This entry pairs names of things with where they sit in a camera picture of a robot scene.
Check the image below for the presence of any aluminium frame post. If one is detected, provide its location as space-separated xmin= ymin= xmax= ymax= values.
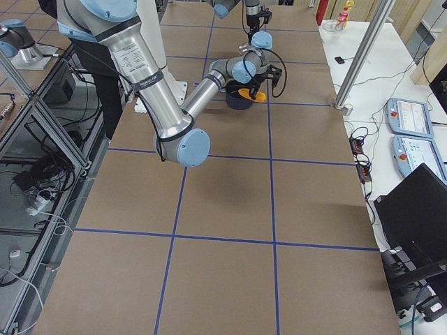
xmin=333 ymin=0 xmax=396 ymax=110

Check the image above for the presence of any yellow toy corn cob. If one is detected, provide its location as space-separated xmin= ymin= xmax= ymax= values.
xmin=237 ymin=88 xmax=268 ymax=103

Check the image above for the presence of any plastic drink bottle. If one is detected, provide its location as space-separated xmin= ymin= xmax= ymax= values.
xmin=335 ymin=1 xmax=352 ymax=31

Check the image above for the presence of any teach pendant tablet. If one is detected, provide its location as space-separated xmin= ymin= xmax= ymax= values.
xmin=384 ymin=97 xmax=434 ymax=139
xmin=391 ymin=135 xmax=446 ymax=183

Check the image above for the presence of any dark blue saucepan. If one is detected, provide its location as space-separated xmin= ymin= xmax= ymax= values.
xmin=193 ymin=82 xmax=255 ymax=111

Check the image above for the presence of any black laptop computer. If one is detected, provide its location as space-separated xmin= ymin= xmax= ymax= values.
xmin=374 ymin=163 xmax=446 ymax=260

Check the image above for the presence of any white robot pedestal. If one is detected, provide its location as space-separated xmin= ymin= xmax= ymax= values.
xmin=136 ymin=0 xmax=187 ymax=105

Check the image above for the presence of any black orange power strip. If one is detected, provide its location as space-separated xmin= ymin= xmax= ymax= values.
xmin=349 ymin=137 xmax=372 ymax=184

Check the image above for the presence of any lower teach pendant tablet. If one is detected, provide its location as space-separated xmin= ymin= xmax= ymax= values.
xmin=391 ymin=135 xmax=446 ymax=183

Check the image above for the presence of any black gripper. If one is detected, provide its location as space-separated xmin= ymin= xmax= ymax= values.
xmin=246 ymin=10 xmax=272 ymax=31
xmin=251 ymin=75 xmax=266 ymax=91

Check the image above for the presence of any upper teach pendant tablet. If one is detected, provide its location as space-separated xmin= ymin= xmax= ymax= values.
xmin=384 ymin=97 xmax=434 ymax=139

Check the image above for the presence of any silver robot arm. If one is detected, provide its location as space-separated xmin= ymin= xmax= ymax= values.
xmin=207 ymin=0 xmax=272 ymax=33
xmin=57 ymin=1 xmax=272 ymax=167

